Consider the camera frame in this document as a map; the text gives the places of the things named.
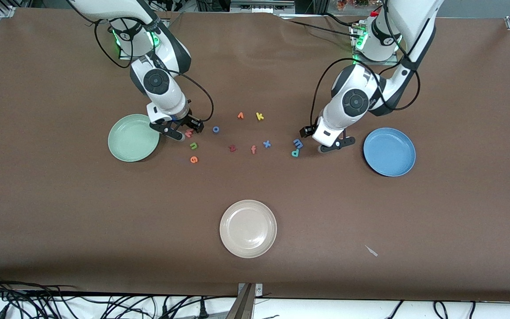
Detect brown table cover sheet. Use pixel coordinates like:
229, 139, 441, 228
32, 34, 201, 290
0, 8, 510, 302

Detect beige plate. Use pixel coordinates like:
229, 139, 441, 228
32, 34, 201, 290
219, 199, 278, 259

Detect grey metal equipment frame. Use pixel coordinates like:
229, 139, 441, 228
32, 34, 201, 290
195, 0, 298, 14

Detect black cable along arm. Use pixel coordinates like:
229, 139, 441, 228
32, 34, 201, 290
309, 0, 421, 129
65, 0, 214, 122

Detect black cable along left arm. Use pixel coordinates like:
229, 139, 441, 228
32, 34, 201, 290
309, 0, 421, 129

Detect black cable on table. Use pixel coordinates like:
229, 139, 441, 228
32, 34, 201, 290
279, 12, 362, 39

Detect black cable bundle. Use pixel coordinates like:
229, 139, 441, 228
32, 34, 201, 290
0, 274, 238, 319

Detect black cable along right arm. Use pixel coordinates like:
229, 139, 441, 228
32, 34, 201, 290
65, 0, 214, 122

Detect blue plate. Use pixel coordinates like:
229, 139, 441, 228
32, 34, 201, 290
363, 128, 416, 177

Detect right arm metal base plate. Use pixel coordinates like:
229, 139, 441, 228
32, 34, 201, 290
119, 18, 169, 60

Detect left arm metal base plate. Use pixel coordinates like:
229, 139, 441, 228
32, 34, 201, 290
352, 20, 399, 66

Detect orange artificial flowers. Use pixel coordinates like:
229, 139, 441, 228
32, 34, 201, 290
337, 0, 371, 10

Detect light green plate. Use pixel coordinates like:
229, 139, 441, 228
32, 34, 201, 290
108, 114, 160, 163

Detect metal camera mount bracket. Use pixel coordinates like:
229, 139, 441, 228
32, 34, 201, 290
225, 283, 264, 319

